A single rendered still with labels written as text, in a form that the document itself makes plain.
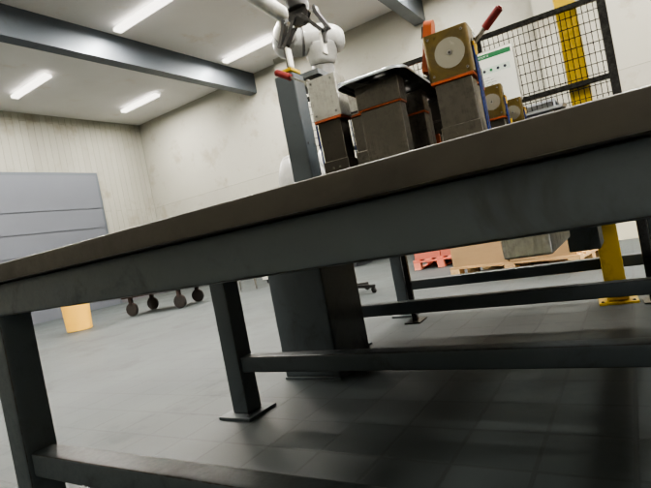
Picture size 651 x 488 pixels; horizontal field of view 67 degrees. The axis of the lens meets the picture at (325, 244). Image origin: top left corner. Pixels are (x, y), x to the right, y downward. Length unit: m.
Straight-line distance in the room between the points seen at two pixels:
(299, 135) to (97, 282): 0.78
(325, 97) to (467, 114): 0.40
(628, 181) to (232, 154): 10.94
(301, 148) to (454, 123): 0.50
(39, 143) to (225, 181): 3.92
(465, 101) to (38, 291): 1.08
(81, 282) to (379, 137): 0.77
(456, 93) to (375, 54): 8.33
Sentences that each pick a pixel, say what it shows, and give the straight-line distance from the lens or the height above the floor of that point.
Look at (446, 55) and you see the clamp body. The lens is 1.30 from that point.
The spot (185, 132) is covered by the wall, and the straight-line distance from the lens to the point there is 12.43.
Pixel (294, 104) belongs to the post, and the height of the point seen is 1.04.
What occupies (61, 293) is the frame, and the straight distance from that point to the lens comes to 1.19.
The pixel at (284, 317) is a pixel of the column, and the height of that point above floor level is 0.29.
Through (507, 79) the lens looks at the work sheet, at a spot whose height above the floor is 1.27.
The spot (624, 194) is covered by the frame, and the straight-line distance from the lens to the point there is 0.57.
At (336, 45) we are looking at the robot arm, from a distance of 2.37.
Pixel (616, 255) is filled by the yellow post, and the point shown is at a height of 0.25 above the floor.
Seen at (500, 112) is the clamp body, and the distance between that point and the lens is 1.92.
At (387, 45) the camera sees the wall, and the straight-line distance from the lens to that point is 9.51.
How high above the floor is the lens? 0.62
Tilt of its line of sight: 1 degrees down
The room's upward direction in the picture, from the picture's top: 11 degrees counter-clockwise
